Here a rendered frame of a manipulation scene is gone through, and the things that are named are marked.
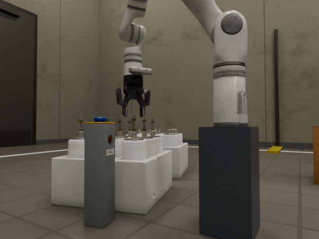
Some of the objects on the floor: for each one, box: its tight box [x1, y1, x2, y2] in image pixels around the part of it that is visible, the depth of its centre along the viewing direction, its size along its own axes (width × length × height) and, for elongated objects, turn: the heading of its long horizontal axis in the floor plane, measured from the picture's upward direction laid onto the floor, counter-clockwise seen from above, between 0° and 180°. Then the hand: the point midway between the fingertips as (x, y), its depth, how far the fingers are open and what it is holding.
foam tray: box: [162, 143, 188, 179], centre depth 154 cm, size 39×39×18 cm
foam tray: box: [51, 150, 172, 215], centre depth 102 cm, size 39×39×18 cm
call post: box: [84, 123, 115, 229], centre depth 72 cm, size 7×7×31 cm
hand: (133, 113), depth 88 cm, fingers open, 6 cm apart
